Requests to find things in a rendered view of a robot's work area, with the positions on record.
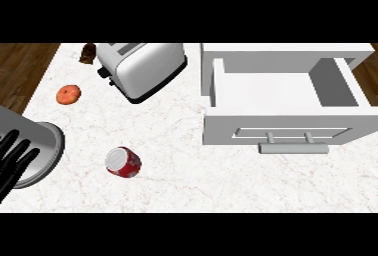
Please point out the brown pastry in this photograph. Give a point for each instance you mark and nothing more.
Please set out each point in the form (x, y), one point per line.
(87, 54)

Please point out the white drawer cabinet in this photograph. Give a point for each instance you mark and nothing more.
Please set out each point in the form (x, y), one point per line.
(287, 55)

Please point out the orange fruit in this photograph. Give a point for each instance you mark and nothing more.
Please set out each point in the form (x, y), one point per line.
(67, 94)

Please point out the white open drawer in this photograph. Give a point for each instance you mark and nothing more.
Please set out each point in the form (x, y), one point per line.
(287, 113)

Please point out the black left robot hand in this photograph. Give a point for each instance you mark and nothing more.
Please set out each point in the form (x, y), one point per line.
(13, 156)

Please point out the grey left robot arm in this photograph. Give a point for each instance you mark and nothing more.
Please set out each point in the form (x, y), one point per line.
(33, 146)

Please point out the red can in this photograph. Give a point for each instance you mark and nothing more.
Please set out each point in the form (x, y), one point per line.
(124, 162)

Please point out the silver toaster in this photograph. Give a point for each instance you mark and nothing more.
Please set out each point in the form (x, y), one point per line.
(141, 70)

